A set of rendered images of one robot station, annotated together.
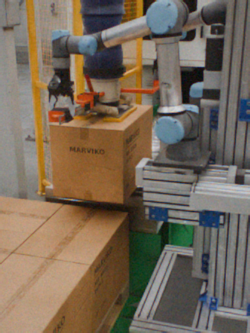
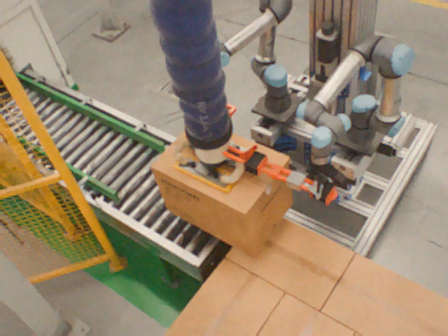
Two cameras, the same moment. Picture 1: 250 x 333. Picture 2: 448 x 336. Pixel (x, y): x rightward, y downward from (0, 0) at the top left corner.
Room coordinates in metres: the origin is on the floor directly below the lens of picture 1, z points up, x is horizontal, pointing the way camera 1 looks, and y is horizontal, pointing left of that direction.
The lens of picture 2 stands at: (1.93, 1.62, 2.98)
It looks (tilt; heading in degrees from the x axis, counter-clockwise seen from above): 50 degrees down; 298
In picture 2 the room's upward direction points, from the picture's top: 11 degrees counter-clockwise
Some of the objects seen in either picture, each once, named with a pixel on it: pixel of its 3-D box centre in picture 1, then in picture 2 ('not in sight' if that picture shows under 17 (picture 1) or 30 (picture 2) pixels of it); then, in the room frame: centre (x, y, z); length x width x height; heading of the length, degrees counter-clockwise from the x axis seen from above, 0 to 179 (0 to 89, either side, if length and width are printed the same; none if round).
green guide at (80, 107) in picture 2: not in sight; (86, 105); (4.07, -0.55, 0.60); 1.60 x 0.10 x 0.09; 163
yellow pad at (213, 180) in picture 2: (88, 108); (204, 171); (2.76, 0.22, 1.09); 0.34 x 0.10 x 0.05; 164
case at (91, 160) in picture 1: (105, 149); (224, 185); (2.72, 0.12, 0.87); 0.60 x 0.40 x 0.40; 163
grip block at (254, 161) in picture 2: (88, 99); (255, 162); (2.50, 0.20, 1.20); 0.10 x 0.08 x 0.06; 74
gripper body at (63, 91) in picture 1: (62, 81); (318, 167); (2.18, 0.28, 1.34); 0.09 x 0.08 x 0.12; 164
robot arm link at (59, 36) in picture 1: (61, 43); (321, 141); (2.18, 0.28, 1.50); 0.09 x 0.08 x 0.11; 64
